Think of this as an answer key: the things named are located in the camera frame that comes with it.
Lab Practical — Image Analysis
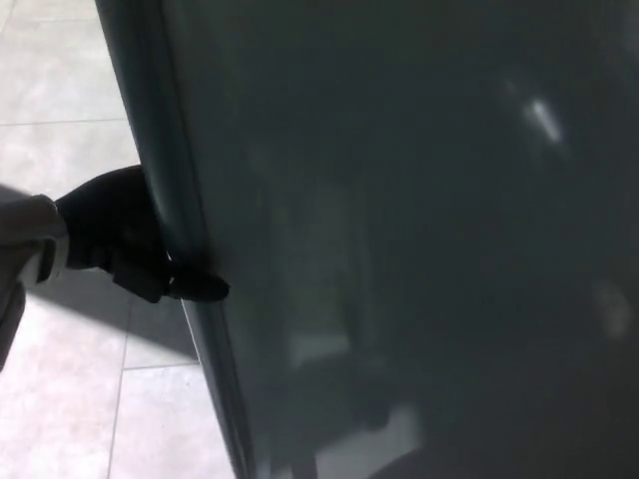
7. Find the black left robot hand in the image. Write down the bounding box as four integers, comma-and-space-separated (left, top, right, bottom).
54, 166, 232, 304

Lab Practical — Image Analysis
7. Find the dark grey glossy panel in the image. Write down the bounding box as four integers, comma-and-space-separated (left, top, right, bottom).
93, 0, 639, 479

